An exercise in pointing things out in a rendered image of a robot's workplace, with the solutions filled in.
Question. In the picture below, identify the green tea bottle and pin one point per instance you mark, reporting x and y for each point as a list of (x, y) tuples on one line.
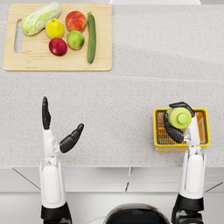
[(179, 117)]

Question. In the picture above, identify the yellow slatted basket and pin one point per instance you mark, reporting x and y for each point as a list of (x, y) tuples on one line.
[(161, 137)]

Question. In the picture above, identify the wooden cutting board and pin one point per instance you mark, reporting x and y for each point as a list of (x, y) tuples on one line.
[(38, 59)]

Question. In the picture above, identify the dark red apple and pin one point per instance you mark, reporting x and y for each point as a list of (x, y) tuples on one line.
[(58, 46)]

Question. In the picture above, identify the dark round robot body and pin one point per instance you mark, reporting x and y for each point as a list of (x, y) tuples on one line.
[(136, 214)]

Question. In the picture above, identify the green apple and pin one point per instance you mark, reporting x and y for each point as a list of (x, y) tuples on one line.
[(75, 40)]

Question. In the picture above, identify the green cucumber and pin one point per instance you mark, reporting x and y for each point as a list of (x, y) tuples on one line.
[(91, 38)]

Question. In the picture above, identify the napa cabbage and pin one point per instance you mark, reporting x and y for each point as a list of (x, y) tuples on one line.
[(39, 18)]

